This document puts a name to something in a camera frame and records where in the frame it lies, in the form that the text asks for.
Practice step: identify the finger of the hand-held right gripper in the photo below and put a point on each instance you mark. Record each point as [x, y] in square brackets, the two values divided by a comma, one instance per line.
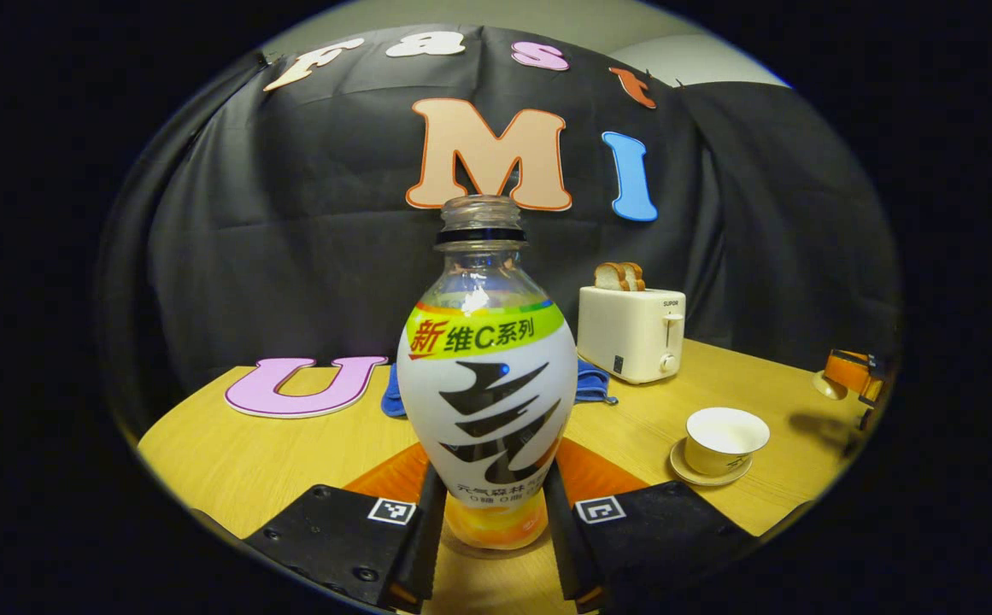
[846, 371]

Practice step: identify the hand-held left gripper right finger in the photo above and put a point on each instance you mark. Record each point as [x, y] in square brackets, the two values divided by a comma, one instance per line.
[564, 547]

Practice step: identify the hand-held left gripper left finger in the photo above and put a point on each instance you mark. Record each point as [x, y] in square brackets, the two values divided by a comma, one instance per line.
[425, 547]

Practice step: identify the cream teacup lid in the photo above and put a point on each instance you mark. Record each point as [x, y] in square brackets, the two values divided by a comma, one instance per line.
[829, 386]

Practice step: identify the cream ceramic teacup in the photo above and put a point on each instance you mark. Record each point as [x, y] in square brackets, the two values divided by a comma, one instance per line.
[718, 448]

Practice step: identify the clear labelled water bottle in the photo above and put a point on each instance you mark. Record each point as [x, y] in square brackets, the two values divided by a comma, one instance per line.
[487, 410]

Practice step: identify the cream ceramic saucer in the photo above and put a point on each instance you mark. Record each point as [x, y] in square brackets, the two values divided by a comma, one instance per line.
[685, 471]

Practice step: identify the blue folded towel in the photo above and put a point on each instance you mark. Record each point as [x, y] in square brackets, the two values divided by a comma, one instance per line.
[591, 384]

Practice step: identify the cream toaster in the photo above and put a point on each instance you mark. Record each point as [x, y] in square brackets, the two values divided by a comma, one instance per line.
[628, 333]

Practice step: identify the pink letter cutout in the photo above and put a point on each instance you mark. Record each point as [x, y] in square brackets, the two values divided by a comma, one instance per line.
[256, 397]

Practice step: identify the toast bread slice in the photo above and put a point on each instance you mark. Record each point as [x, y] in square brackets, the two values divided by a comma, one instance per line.
[635, 275]
[607, 278]

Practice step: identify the black backdrop cloth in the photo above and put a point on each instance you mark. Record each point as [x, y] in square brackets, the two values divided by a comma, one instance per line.
[290, 239]

